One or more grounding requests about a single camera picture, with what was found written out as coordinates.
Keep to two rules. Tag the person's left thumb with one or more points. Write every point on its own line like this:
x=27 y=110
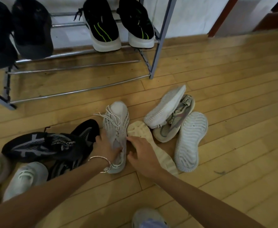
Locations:
x=121 y=154

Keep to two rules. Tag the white sneaker with wavy sole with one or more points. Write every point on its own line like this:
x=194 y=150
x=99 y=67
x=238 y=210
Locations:
x=188 y=140

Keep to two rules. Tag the person's right hand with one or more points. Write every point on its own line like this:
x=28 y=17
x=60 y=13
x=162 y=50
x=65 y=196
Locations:
x=145 y=159

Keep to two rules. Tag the white speckled knit sneaker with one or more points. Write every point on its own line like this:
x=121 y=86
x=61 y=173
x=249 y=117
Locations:
x=116 y=116

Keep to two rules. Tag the grey sneaker with ribbed sole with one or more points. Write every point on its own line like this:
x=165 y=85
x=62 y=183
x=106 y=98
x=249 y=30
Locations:
x=165 y=106

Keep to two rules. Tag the black sneaker with grey pattern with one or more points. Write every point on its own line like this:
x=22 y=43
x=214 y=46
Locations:
x=34 y=144
x=86 y=130

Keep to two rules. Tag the grey and pink sneaker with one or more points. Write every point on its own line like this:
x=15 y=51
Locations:
x=174 y=125

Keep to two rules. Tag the brown wooden door frame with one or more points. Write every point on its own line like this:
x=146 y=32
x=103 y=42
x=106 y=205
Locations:
x=222 y=16

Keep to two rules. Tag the white mint sneaker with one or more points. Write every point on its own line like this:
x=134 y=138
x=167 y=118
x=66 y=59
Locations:
x=25 y=178

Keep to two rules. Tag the person's left hand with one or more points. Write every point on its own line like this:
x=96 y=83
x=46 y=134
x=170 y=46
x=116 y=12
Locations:
x=103 y=147

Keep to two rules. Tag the cream sneaker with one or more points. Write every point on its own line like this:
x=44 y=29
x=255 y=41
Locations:
x=139 y=130

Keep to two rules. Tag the person's left forearm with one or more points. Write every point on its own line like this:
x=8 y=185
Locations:
x=46 y=199

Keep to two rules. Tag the black sneaker with green stripes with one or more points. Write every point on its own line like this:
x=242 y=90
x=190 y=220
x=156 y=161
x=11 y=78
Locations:
x=136 y=21
x=101 y=23

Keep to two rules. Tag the grey metal shoe rack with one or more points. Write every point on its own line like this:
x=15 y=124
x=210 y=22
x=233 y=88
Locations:
x=160 y=45

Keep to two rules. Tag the person's right forearm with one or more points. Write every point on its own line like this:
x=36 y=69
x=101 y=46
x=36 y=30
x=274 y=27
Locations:
x=200 y=201

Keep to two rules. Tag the pale grey sneaker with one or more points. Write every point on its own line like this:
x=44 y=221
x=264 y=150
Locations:
x=148 y=219

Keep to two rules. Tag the person's right thumb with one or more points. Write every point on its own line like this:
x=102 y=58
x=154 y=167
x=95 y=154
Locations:
x=131 y=157

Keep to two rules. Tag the silver bangle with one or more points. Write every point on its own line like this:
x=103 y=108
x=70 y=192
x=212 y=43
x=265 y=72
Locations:
x=97 y=157

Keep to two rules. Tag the dark brown wooden door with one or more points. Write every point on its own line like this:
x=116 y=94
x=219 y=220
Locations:
x=274 y=18

